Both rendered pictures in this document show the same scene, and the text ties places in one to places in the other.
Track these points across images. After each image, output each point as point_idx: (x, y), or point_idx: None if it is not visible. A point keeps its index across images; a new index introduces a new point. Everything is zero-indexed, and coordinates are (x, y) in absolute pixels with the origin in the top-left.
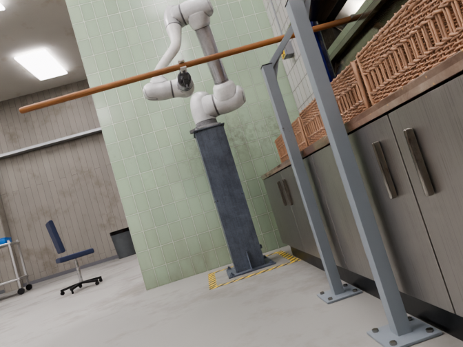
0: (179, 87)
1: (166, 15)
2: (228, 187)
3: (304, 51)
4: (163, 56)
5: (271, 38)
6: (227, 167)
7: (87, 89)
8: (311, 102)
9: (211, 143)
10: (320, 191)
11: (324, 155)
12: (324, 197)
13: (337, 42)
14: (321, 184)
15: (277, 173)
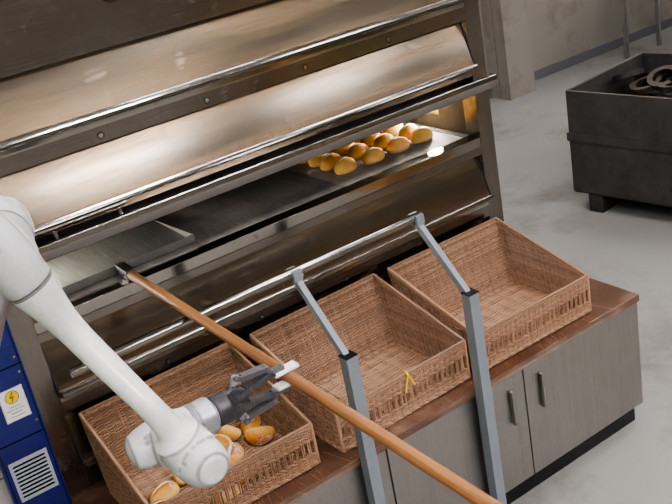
0: (216, 431)
1: (28, 244)
2: None
3: (482, 334)
4: (129, 368)
5: (198, 311)
6: None
7: (416, 449)
8: (378, 389)
9: None
10: (387, 490)
11: (420, 436)
12: (393, 493)
13: (87, 309)
14: (394, 478)
15: None
